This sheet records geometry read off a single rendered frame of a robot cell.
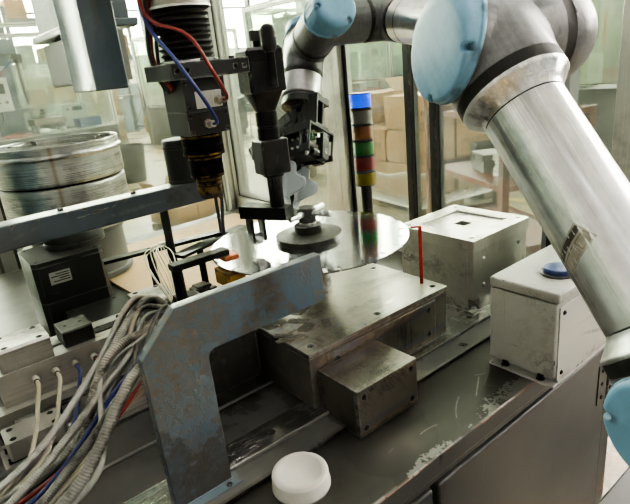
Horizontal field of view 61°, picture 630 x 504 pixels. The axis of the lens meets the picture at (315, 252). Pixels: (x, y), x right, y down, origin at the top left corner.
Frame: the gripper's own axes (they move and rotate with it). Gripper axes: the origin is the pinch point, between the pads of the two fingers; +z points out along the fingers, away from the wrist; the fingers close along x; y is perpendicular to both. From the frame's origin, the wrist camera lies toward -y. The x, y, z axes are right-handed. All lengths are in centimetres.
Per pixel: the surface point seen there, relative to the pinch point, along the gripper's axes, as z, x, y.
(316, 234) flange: 6.1, -2.2, 8.5
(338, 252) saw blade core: 9.9, -4.1, 14.4
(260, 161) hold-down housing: -1.7, -16.8, 9.0
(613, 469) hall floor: 55, 119, 30
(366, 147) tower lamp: -17.0, 18.6, 4.6
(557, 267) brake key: 11.4, 13.1, 41.5
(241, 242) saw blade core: 7.1, -6.6, -4.1
